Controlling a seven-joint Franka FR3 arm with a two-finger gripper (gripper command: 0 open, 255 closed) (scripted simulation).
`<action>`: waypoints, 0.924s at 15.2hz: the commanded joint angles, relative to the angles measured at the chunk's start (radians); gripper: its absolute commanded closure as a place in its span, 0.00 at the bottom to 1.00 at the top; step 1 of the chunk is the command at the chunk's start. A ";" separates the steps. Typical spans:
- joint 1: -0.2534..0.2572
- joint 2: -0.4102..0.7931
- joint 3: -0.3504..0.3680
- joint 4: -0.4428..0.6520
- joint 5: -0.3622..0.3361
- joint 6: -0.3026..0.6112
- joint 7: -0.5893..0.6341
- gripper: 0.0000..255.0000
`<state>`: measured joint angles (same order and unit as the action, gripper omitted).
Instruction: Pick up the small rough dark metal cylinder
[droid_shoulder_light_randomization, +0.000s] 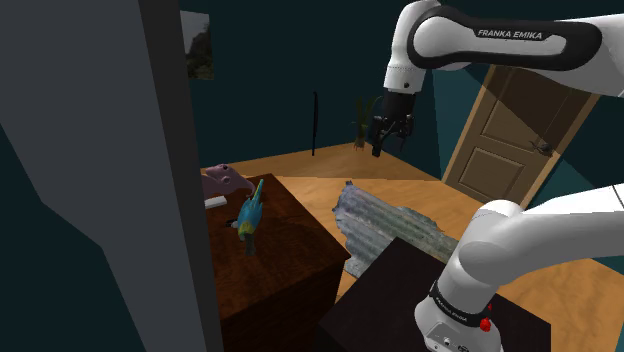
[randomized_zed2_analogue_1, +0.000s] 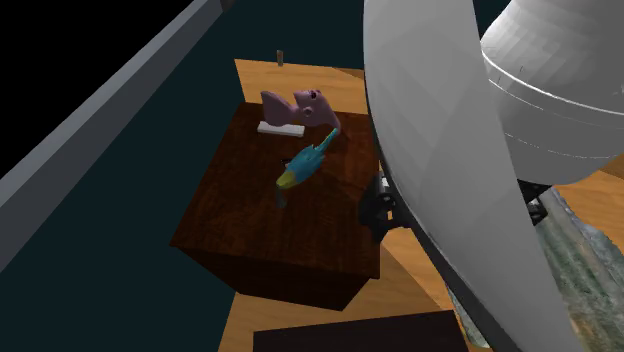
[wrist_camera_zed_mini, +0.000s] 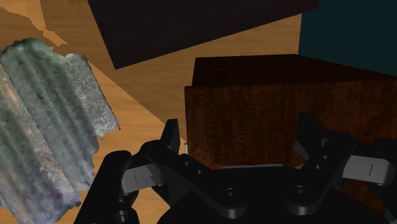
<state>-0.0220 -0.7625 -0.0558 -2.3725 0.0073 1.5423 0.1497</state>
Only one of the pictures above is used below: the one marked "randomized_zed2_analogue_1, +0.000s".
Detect blue and yellow parrot figure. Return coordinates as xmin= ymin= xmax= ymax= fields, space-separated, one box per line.
xmin=274 ymin=127 xmax=340 ymax=210

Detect dark brown block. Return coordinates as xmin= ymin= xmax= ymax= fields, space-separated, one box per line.
xmin=251 ymin=309 xmax=471 ymax=352

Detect dark brown wooden cabinet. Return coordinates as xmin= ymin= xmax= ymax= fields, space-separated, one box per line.
xmin=168 ymin=100 xmax=383 ymax=313

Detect pink figure on white base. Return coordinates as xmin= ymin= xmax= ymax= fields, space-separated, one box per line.
xmin=256 ymin=88 xmax=342 ymax=139

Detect green patterned robot stand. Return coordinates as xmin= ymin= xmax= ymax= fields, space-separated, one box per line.
xmin=445 ymin=186 xmax=624 ymax=352

